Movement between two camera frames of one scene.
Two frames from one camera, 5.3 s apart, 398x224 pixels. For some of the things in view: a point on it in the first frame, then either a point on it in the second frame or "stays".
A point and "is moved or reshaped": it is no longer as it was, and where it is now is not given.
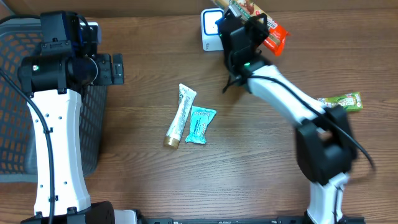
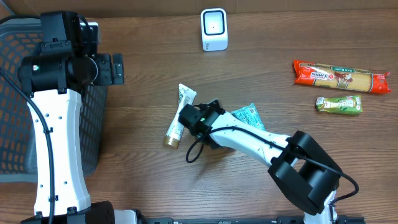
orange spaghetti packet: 277,37 to 340,77
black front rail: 349,219 stays
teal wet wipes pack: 199,119 is moved or reshaped
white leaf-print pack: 186,97 stays
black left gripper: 117,70 stays
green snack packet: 351,101 stays
